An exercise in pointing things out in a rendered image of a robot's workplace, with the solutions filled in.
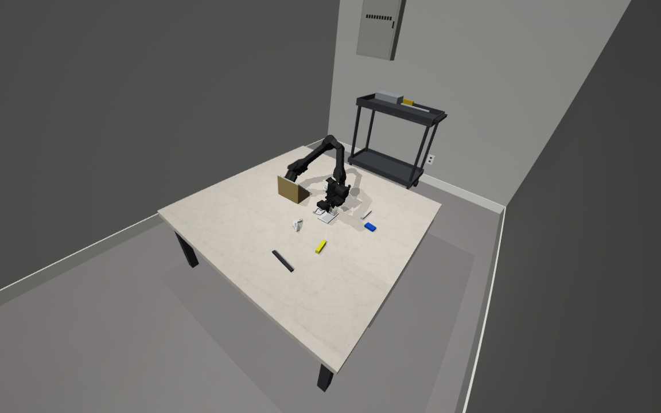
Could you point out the black flat bar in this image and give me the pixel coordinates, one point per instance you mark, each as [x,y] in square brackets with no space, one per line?
[286,264]

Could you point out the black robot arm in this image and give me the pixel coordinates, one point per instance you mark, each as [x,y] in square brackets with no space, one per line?
[300,166]

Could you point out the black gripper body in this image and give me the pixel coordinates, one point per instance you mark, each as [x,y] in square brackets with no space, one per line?
[325,204]

